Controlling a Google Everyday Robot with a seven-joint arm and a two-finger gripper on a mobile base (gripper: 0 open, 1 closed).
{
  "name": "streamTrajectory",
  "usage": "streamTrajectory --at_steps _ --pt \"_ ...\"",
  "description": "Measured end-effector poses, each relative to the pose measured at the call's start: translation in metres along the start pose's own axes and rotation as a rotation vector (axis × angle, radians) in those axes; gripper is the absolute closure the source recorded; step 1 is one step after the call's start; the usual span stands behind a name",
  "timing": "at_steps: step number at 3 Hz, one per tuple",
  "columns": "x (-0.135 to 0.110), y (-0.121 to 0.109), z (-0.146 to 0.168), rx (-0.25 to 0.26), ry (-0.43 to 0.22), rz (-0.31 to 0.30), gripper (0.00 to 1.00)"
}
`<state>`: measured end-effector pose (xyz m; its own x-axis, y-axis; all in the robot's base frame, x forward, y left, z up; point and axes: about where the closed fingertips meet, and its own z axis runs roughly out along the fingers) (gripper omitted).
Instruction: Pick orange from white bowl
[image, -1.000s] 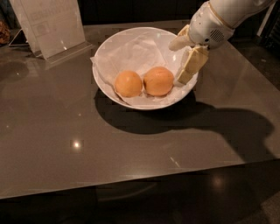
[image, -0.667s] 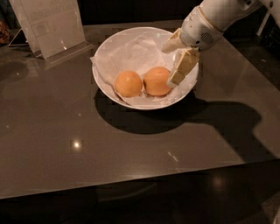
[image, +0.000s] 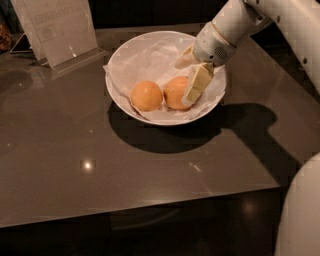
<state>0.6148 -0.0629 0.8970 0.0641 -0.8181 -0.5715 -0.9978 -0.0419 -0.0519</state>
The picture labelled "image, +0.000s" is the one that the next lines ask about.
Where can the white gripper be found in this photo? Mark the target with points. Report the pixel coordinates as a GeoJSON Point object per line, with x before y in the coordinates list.
{"type": "Point", "coordinates": [209, 47]}

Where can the orange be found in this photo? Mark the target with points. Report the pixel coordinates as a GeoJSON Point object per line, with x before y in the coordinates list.
{"type": "Point", "coordinates": [146, 96]}
{"type": "Point", "coordinates": [174, 91]}

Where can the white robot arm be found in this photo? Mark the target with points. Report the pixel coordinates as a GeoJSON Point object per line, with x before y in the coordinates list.
{"type": "Point", "coordinates": [299, 22]}

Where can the white ceramic bowl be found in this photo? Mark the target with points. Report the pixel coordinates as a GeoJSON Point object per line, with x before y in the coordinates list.
{"type": "Point", "coordinates": [133, 53]}

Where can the white paper liner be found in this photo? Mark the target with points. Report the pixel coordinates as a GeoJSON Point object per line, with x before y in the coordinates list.
{"type": "Point", "coordinates": [150, 63]}

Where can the clear acrylic sign holder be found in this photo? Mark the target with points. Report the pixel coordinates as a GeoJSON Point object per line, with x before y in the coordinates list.
{"type": "Point", "coordinates": [60, 32]}

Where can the brown object at left edge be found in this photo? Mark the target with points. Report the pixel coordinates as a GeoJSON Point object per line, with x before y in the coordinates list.
{"type": "Point", "coordinates": [5, 38]}

